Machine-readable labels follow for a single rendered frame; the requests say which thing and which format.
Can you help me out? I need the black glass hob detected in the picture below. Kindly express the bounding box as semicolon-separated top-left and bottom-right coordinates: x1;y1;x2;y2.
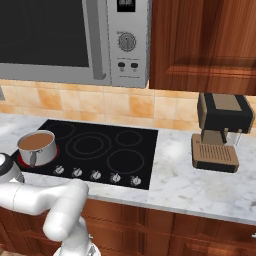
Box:
11;118;160;191

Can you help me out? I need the brown wooden base cupboard front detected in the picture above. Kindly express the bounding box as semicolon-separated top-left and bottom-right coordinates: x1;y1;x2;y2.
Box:
79;198;148;256

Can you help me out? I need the silver saucepan with hot chocolate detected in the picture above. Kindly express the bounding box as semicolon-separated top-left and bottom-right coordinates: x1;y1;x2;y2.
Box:
16;129;58;168

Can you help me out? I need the silver microwave door handle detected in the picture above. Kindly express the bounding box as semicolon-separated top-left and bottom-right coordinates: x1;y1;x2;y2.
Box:
82;0;108;81

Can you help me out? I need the brown wooden drawer front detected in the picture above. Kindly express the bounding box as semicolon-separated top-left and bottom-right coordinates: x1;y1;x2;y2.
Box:
171;212;256;248

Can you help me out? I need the silver hob knob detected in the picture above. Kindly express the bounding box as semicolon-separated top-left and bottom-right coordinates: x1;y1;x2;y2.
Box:
53;165;66;176
89;169;102;182
71;167;84;179
109;172;122;184
129;175;142;187

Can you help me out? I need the black and tan coffee machine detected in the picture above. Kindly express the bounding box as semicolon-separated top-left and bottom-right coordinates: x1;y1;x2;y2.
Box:
190;92;256;174

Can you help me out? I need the dark glass microwave door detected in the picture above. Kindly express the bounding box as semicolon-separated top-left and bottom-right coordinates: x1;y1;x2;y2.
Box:
0;0;112;87

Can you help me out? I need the silver microwave oven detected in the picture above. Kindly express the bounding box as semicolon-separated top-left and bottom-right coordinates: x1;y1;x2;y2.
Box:
0;0;153;89

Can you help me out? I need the brown wooden wall cupboard door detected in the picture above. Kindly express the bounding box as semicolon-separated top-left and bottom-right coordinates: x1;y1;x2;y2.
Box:
148;0;256;97

